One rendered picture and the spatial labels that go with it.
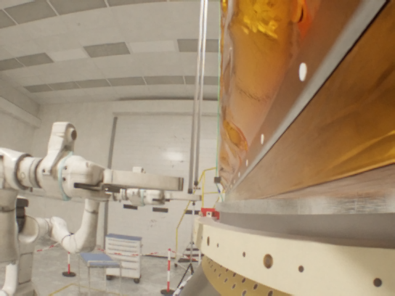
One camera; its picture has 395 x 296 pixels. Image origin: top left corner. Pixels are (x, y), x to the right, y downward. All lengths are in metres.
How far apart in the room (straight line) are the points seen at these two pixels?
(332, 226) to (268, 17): 0.19
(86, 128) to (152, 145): 2.78
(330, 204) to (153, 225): 8.00
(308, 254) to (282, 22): 0.17
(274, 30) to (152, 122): 8.48
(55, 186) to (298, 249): 0.37
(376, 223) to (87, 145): 9.30
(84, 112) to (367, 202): 9.80
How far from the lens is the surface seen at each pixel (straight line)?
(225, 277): 0.40
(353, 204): 0.23
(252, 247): 0.26
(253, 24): 0.21
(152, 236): 8.23
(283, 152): 0.20
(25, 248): 1.24
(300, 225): 0.28
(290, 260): 0.22
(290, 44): 0.18
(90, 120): 9.64
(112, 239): 5.25
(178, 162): 8.15
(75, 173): 0.39
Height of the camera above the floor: 1.74
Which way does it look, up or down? 12 degrees up
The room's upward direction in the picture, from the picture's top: 3 degrees clockwise
